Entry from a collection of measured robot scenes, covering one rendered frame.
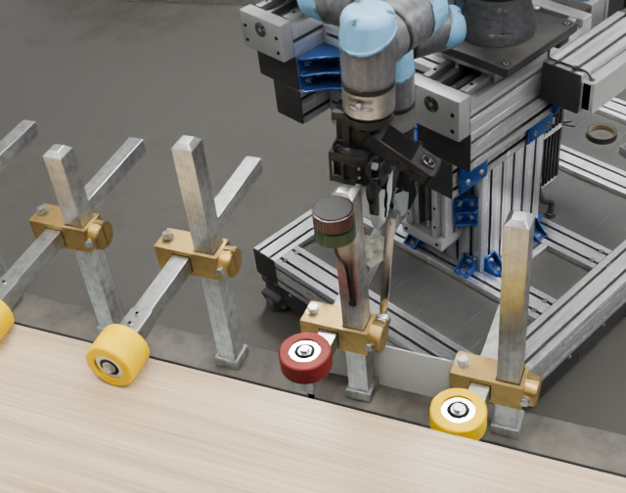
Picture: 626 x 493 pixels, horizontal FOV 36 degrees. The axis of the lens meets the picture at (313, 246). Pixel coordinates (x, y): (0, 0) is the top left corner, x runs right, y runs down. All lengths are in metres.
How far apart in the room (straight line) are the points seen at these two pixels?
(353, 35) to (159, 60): 2.92
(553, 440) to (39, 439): 0.79
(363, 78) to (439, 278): 1.34
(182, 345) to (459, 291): 0.98
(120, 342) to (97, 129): 2.41
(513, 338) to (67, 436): 0.66
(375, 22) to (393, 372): 0.63
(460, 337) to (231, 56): 2.04
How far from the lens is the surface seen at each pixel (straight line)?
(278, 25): 2.12
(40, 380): 1.54
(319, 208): 1.34
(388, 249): 1.52
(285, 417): 1.39
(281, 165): 3.40
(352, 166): 1.41
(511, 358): 1.48
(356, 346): 1.56
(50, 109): 4.00
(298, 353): 1.46
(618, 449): 1.62
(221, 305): 1.63
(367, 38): 1.28
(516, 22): 1.89
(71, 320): 1.92
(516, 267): 1.35
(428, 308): 2.51
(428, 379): 1.63
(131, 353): 1.44
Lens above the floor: 1.97
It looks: 40 degrees down
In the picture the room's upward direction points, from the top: 7 degrees counter-clockwise
